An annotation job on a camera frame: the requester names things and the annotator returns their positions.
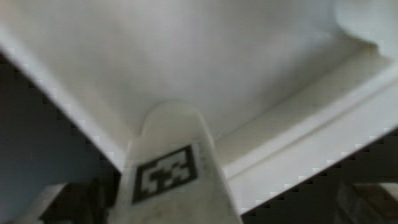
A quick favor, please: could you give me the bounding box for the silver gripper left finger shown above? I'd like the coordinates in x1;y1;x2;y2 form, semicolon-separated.
11;179;116;224

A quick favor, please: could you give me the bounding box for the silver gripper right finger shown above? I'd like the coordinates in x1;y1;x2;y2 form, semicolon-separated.
334;182;398;224

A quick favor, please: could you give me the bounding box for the white table leg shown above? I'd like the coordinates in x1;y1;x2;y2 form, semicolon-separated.
109;101;244;224

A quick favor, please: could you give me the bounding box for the white square table top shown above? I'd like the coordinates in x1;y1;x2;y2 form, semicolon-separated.
0;0;398;210

